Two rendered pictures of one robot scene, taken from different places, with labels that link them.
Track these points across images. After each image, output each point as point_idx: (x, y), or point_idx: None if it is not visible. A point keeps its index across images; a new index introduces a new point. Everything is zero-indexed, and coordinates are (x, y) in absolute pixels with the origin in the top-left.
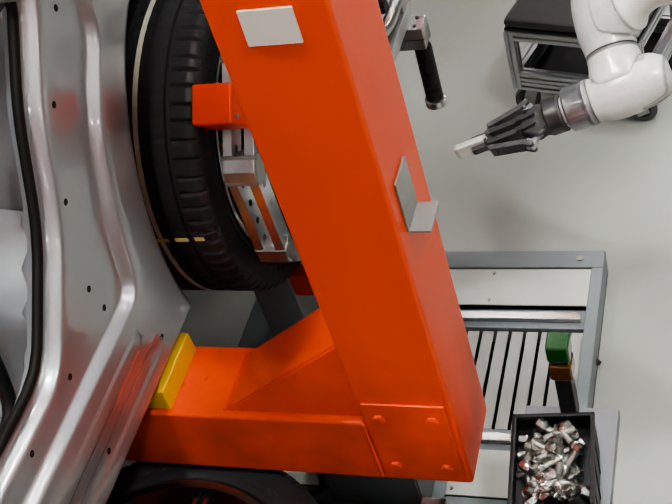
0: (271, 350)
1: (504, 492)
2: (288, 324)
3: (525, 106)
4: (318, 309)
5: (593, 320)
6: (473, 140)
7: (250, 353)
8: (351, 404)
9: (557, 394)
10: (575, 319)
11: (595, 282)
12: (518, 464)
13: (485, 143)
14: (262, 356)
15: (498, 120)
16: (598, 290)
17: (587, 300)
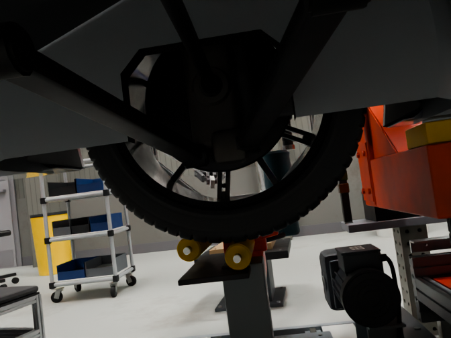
0: (400, 134)
1: (356, 334)
2: (272, 325)
3: (199, 170)
4: (376, 117)
5: (223, 333)
6: (211, 177)
7: (398, 149)
8: None
9: (349, 203)
10: (221, 337)
11: (192, 336)
12: None
13: (216, 176)
14: (403, 138)
15: (203, 174)
16: (200, 335)
17: (207, 336)
